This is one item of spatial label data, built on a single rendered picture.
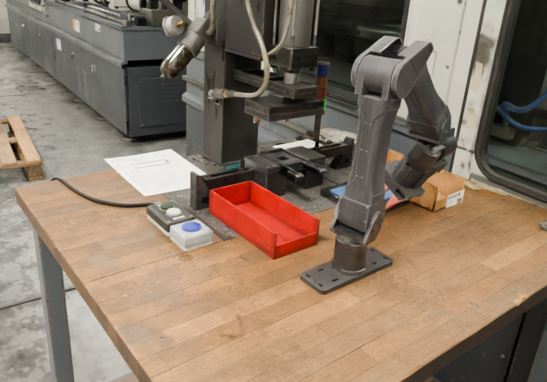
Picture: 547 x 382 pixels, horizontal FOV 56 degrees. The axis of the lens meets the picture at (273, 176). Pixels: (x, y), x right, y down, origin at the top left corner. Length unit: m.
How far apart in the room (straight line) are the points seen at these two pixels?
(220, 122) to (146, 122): 3.01
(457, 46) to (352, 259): 0.93
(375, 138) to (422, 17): 0.95
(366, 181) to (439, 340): 0.29
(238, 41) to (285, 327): 0.78
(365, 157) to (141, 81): 3.56
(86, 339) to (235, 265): 1.38
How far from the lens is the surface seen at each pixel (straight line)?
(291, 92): 1.24
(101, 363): 2.19
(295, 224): 1.14
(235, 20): 1.37
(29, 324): 2.46
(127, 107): 4.39
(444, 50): 1.75
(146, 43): 4.35
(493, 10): 1.60
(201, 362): 0.80
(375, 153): 0.92
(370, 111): 0.91
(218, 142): 1.50
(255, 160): 1.31
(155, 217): 1.15
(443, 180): 1.46
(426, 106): 1.04
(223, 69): 1.43
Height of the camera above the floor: 1.44
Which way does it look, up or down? 22 degrees down
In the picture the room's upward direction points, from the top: 4 degrees clockwise
